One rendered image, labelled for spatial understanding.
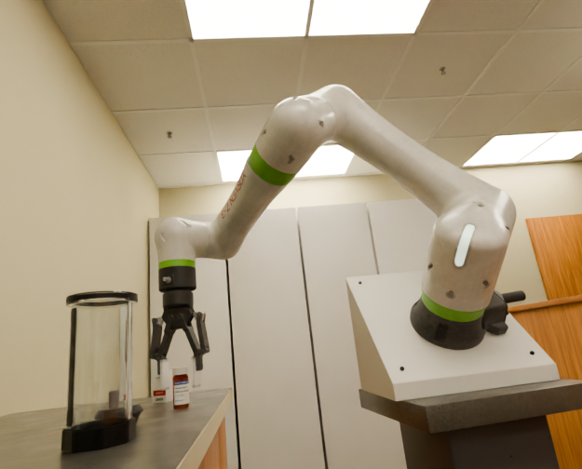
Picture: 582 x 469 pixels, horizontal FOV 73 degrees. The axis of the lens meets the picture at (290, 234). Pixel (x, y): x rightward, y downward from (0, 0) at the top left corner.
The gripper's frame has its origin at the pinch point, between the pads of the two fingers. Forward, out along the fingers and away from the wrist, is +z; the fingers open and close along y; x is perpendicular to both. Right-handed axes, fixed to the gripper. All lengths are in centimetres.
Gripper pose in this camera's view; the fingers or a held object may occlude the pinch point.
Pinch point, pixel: (180, 376)
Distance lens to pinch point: 104.6
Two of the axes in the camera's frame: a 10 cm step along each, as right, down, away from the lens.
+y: 9.7, -1.6, -2.0
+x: 2.4, 2.4, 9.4
